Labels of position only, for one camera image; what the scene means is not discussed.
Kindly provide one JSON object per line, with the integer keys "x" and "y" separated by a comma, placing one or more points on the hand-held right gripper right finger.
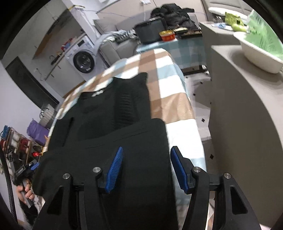
{"x": 179, "y": 170}

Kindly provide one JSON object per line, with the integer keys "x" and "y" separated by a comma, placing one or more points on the person's left forearm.
{"x": 28, "y": 214}

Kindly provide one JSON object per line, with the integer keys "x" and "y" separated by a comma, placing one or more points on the white kitchen base cabinets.
{"x": 58, "y": 66}

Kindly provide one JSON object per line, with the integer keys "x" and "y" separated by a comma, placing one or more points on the grey sofa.
{"x": 119, "y": 47}

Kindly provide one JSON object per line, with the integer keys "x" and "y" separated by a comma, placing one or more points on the woven laundry basket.
{"x": 47, "y": 116}

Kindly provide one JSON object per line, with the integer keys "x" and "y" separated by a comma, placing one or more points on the white wall kitchen cabinets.
{"x": 53, "y": 33}

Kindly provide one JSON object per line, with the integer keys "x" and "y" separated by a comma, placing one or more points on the black food tray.
{"x": 188, "y": 33}

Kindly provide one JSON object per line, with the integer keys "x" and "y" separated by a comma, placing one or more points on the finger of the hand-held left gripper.
{"x": 34, "y": 166}

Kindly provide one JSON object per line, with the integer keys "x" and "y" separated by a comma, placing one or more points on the white bed pillow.
{"x": 217, "y": 10}

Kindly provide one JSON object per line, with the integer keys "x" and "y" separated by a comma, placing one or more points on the grey sofa pillow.
{"x": 105, "y": 24}

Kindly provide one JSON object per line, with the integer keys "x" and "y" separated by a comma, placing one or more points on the black knit sweater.
{"x": 132, "y": 137}

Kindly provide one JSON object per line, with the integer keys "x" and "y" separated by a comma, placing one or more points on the white wall socket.
{"x": 144, "y": 1}

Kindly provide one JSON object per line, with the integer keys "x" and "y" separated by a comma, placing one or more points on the red box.
{"x": 66, "y": 45}

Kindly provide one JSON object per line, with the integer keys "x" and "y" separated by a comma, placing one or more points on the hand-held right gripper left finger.
{"x": 115, "y": 168}

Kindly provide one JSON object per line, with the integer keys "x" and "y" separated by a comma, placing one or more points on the white bowl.
{"x": 258, "y": 58}

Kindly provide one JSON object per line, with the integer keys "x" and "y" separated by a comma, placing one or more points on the dark door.
{"x": 28, "y": 84}

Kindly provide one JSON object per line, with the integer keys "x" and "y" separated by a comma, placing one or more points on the red bowl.
{"x": 167, "y": 37}

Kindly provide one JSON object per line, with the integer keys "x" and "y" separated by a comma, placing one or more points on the black and white checked cushion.
{"x": 125, "y": 36}

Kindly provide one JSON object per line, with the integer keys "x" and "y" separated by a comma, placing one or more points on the beige bed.
{"x": 221, "y": 4}

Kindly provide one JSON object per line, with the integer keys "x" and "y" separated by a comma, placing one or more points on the brown and blue checked tablecloth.
{"x": 172, "y": 110}

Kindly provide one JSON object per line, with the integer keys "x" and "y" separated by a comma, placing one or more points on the teal checked tablecloth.
{"x": 183, "y": 55}

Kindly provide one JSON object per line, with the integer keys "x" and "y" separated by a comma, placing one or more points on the dark rice cooker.
{"x": 149, "y": 32}

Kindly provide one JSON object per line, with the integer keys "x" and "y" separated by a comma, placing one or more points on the grey sideboard cabinet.
{"x": 238, "y": 106}

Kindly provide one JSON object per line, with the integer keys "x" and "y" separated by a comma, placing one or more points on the green plastic bag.
{"x": 263, "y": 33}

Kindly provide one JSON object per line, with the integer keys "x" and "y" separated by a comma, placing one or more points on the purple bag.
{"x": 36, "y": 132}

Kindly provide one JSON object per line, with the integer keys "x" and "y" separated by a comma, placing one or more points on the person's left hand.
{"x": 28, "y": 194}

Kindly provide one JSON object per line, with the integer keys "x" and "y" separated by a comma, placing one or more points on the shoe rack with shoes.
{"x": 15, "y": 143}

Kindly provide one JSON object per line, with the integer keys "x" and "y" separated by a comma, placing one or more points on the white washing machine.
{"x": 83, "y": 60}

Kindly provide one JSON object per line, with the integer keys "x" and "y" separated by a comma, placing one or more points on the green toy mask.
{"x": 232, "y": 17}

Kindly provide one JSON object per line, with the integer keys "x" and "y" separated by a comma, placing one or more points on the black jacket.
{"x": 174, "y": 15}

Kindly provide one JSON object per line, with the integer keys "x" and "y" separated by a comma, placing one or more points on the grey blanket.
{"x": 108, "y": 36}

